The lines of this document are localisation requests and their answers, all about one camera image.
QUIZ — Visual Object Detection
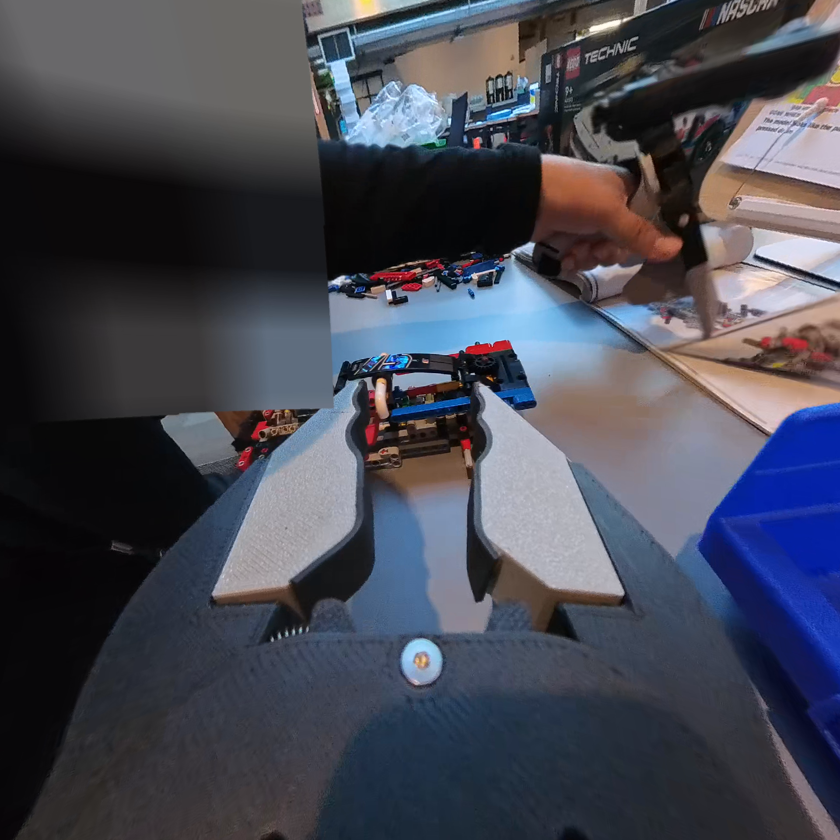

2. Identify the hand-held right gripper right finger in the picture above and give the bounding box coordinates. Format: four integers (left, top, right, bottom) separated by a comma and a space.
466, 382, 626, 632

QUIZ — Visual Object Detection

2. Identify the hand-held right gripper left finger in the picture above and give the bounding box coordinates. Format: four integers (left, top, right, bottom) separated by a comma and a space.
211, 379, 376, 621

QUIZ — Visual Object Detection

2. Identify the brick car chassis model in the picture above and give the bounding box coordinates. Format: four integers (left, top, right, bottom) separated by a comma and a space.
235, 340, 537, 479

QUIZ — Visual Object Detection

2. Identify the blue storage bin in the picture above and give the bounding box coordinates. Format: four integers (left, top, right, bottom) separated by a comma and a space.
697, 403, 840, 762

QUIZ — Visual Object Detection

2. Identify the person's left forearm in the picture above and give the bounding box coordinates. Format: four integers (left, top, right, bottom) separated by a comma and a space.
318, 140, 544, 280

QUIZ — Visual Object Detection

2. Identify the person's left hand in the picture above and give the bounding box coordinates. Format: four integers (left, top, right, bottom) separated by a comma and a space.
530, 154, 685, 277

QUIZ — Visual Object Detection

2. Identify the printed instruction sheet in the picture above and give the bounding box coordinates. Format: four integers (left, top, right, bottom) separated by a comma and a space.
722, 62, 840, 190

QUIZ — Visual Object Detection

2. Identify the toy car set box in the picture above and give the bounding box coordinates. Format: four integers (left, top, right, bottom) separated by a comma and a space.
538, 0, 840, 165

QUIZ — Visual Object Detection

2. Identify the building instruction booklet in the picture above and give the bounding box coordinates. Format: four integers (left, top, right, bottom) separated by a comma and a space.
512, 243, 840, 434

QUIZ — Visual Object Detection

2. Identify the pile of loose bricks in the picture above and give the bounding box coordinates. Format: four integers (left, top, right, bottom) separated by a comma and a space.
328, 251, 509, 307

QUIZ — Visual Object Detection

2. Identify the clear plastic bag heap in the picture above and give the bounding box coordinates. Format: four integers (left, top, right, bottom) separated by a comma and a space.
348, 82, 447, 147

